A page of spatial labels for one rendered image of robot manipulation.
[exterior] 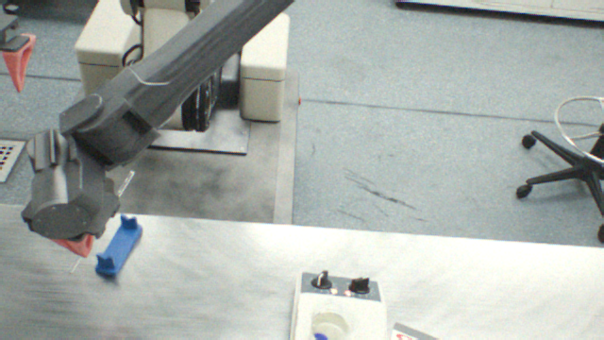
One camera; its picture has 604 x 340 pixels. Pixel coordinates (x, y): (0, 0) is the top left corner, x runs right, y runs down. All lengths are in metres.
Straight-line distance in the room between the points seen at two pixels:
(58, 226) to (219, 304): 0.32
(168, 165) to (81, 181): 1.01
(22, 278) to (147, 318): 0.20
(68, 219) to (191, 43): 0.23
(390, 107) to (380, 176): 0.43
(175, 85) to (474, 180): 1.75
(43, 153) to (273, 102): 1.09
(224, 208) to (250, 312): 0.67
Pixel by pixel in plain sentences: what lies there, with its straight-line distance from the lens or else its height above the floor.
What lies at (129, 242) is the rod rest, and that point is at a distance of 0.98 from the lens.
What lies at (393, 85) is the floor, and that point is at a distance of 2.66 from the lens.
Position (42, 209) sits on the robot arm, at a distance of 0.66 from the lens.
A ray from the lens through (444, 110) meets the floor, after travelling 2.59.
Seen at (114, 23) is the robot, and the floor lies 0.58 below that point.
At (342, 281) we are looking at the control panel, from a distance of 0.90.
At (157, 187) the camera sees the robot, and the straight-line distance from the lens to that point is 1.60.
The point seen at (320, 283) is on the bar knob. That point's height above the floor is 0.81.
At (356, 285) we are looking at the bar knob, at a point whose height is 0.81.
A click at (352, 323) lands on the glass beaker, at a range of 0.73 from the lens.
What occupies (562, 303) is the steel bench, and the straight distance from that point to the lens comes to 1.04.
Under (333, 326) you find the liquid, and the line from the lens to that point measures 0.75.
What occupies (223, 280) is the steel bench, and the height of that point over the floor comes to 0.75.
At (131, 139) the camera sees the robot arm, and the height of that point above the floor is 1.06.
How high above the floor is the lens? 1.52
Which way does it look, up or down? 44 degrees down
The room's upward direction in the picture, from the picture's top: 8 degrees clockwise
